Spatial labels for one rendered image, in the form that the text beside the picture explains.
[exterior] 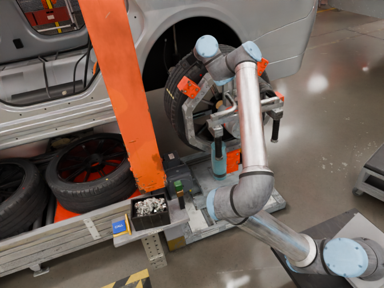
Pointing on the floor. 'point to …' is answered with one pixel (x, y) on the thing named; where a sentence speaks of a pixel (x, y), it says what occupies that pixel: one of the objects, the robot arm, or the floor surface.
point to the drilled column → (154, 251)
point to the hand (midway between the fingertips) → (195, 59)
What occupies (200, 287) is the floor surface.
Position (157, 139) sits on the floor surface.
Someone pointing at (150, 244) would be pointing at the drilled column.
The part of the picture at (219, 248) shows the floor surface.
